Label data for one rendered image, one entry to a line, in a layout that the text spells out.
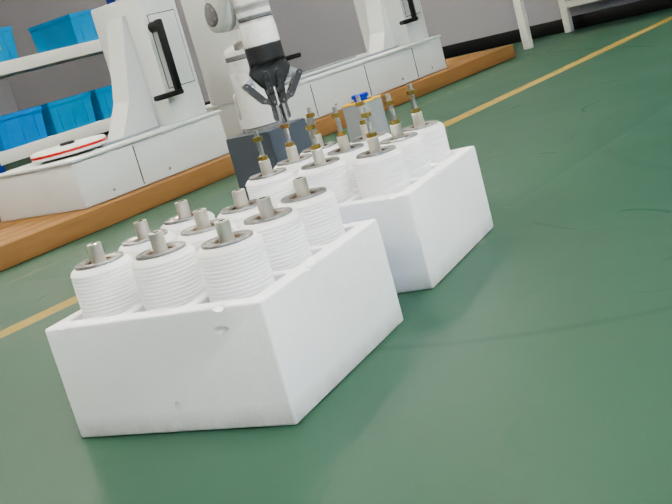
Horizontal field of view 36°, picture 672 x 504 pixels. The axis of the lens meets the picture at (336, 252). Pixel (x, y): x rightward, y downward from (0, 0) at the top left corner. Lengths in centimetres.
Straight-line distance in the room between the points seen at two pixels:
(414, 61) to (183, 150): 179
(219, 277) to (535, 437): 49
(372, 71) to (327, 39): 324
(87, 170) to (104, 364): 245
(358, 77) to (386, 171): 337
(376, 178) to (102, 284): 58
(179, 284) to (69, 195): 253
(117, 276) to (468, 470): 64
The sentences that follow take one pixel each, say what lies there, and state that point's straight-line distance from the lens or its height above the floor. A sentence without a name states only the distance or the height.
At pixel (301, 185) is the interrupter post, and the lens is 165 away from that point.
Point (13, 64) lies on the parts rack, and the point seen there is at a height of 76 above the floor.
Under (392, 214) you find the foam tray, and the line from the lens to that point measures 187.
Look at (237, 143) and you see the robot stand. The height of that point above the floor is 29.
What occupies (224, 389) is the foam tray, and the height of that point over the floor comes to 6.
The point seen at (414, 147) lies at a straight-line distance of 201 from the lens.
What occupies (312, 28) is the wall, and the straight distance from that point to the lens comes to 865.
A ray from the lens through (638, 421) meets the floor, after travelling 121.
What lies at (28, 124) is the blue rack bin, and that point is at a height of 37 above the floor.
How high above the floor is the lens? 51
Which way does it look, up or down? 12 degrees down
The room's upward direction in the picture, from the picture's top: 15 degrees counter-clockwise
